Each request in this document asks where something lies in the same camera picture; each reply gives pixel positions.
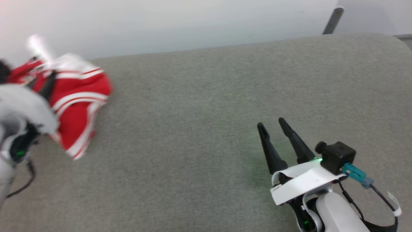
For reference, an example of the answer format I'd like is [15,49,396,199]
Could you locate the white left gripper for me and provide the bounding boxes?
[0,71,60,136]

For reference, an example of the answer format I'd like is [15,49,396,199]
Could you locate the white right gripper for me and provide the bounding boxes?
[257,118,347,207]

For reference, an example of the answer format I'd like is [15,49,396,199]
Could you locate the red basketball jersey white trim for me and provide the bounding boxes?
[8,34,113,160]

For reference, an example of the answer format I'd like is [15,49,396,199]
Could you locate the thin black cable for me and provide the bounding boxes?
[336,180,366,221]

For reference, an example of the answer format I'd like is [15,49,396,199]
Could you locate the white cable label tag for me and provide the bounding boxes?
[387,192,402,217]

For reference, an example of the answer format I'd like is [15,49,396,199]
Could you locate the dark grey slanted post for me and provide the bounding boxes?
[322,7,344,35]

